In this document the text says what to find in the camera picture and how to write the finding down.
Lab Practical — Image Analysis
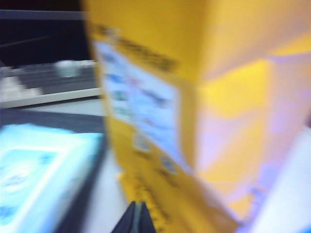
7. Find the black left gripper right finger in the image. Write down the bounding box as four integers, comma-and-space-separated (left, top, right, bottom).
138, 201, 156, 233

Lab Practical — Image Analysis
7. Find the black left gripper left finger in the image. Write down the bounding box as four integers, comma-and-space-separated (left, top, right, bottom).
111, 201, 138, 233

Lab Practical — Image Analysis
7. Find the yellow paper bag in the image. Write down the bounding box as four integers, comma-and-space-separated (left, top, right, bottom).
82, 0, 311, 233

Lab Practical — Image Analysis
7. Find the light blue wet wipes pack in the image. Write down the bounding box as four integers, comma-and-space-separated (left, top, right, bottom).
0, 123, 103, 233

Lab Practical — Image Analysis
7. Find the grey fabric mat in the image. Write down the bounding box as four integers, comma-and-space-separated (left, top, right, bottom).
0, 108, 109, 233

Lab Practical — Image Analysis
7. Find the white and grey keyboard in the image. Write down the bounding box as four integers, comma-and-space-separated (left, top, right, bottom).
0, 59, 103, 109

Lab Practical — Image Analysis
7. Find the small white round gadget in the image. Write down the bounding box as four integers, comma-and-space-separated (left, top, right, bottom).
54, 59, 81, 78

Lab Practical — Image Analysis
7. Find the blue office partition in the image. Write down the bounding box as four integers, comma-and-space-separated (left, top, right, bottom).
0, 19, 95, 67

